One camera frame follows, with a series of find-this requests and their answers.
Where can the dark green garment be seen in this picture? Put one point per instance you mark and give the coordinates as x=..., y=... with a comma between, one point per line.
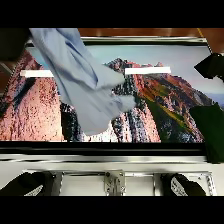
x=210, y=130

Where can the light blue shirt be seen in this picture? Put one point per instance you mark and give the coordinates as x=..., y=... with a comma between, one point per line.
x=83, y=86

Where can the silver frame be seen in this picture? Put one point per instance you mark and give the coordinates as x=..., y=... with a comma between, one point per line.
x=100, y=165

